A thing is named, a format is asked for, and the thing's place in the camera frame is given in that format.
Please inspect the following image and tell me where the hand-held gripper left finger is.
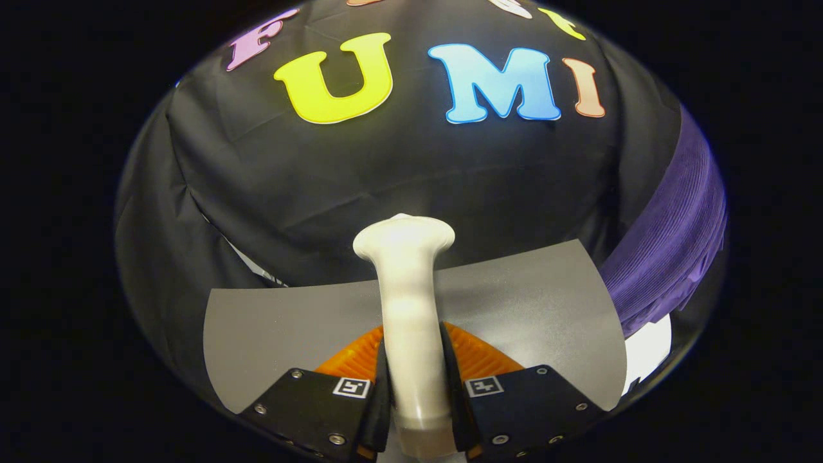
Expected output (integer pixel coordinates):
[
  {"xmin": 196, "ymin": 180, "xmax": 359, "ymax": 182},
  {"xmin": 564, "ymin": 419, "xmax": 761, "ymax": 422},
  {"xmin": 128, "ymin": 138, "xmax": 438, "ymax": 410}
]
[{"xmin": 239, "ymin": 325, "xmax": 393, "ymax": 461}]

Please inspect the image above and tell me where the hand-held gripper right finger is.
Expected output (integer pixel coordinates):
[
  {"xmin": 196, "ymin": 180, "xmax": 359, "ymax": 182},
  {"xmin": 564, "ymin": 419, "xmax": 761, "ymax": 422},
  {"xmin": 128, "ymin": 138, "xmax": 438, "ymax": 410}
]
[{"xmin": 439, "ymin": 322, "xmax": 608, "ymax": 461}]

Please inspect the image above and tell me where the white garment steamer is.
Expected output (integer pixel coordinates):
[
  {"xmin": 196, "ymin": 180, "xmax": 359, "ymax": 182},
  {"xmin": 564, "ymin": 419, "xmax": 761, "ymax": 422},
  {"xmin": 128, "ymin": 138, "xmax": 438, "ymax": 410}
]
[{"xmin": 352, "ymin": 213, "xmax": 473, "ymax": 461}]

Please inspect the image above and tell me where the white shirt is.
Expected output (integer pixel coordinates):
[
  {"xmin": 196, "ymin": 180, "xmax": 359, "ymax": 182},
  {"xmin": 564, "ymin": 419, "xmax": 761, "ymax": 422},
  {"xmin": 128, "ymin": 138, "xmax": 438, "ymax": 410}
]
[{"xmin": 622, "ymin": 315, "xmax": 673, "ymax": 394}]

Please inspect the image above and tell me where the purple corduroy jacket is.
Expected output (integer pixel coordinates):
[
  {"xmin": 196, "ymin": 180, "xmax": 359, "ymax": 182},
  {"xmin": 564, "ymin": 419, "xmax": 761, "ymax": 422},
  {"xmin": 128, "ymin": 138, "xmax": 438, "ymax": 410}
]
[{"xmin": 601, "ymin": 106, "xmax": 728, "ymax": 338}]

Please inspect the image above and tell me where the grey cabinet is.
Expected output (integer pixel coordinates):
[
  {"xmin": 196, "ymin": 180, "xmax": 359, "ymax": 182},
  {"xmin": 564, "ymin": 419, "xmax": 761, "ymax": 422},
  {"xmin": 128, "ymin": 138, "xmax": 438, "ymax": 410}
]
[{"xmin": 203, "ymin": 239, "xmax": 628, "ymax": 414}]

